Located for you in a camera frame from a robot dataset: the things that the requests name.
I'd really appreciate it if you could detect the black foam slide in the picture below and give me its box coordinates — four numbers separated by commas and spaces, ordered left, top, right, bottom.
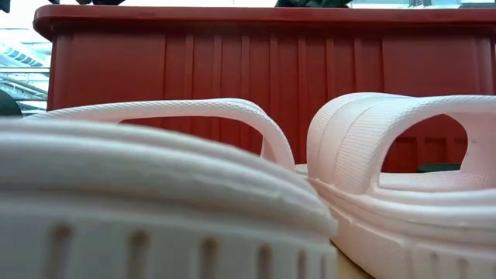
416, 162, 462, 174

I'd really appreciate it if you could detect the large red plastic bin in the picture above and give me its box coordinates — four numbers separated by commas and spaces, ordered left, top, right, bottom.
33, 4, 496, 174

